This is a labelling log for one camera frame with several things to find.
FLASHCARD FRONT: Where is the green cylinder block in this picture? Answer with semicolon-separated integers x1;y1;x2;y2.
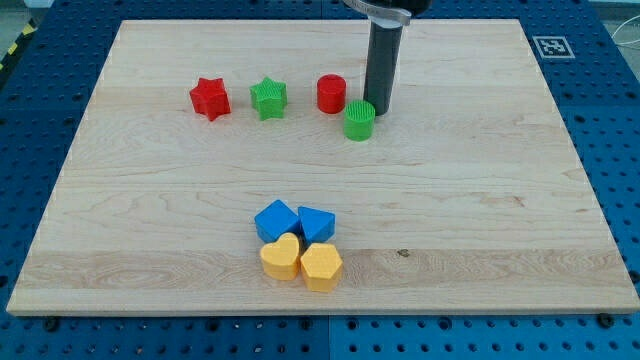
343;100;376;141

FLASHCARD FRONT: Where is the blue triangle block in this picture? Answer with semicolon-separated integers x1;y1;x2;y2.
298;206;336;246

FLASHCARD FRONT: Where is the blue cube block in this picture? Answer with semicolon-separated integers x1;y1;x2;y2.
254;200;301;243

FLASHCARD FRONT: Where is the yellow hexagon block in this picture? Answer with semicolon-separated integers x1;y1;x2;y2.
300;243;343;293

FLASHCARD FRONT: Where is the yellow heart block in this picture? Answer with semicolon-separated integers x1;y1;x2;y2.
259;232;300;281

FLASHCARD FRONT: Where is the red cylinder block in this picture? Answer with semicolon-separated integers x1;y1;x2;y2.
316;74;347;114

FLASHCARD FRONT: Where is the light wooden board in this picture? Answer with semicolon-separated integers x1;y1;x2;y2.
7;19;639;316

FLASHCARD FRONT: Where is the green star block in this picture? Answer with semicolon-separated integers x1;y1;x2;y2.
249;77;288;121

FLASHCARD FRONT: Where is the red star block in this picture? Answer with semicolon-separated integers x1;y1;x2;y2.
189;78;231;122

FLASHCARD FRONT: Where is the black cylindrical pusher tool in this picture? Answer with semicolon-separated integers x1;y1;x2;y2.
343;0;433;116

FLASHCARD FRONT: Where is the white fiducial marker tag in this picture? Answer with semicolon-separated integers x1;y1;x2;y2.
532;36;575;59

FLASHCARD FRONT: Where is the black bolt left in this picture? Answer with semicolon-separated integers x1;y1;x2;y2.
42;317;60;333

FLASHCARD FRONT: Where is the black bolt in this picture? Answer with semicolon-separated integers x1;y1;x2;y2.
596;313;615;329
42;317;60;333

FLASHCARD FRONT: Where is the black bolt right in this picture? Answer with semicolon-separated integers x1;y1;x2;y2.
596;313;615;329

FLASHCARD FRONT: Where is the yellow black hazard tape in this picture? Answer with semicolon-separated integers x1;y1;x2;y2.
1;18;38;74

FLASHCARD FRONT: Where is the white cable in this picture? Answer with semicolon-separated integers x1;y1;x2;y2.
610;13;640;48

